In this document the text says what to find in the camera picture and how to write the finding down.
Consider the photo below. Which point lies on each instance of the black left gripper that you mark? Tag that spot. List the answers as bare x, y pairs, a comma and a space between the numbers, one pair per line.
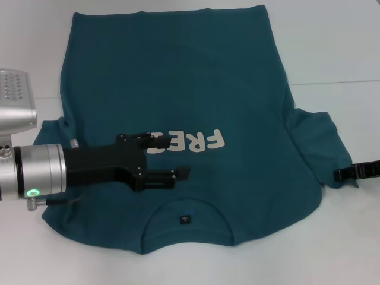
101, 163

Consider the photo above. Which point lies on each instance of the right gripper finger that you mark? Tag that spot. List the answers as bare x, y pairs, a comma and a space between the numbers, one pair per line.
356, 172

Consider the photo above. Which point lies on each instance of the teal blue FREE t-shirt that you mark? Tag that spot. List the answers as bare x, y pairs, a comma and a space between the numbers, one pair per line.
184, 89

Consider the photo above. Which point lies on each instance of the left gripper silver plug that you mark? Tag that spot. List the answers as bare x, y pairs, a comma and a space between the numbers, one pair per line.
74, 143

